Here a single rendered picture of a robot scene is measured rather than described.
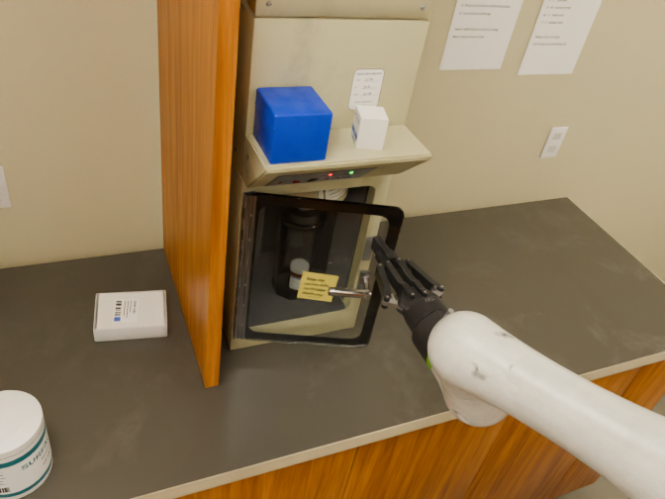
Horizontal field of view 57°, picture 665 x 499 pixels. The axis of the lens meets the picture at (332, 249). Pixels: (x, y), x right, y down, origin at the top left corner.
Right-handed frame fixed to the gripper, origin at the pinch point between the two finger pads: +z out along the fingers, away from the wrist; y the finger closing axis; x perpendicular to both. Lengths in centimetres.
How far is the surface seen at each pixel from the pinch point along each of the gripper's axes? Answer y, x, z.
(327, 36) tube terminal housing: 12.3, -37.6, 13.7
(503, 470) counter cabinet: -54, 84, -13
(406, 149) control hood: -2.4, -20.2, 4.4
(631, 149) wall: -136, 21, 57
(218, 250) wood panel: 31.6, -1.9, 4.8
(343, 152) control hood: 9.9, -20.3, 5.0
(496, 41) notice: -59, -20, 57
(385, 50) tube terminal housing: 0.7, -34.9, 13.7
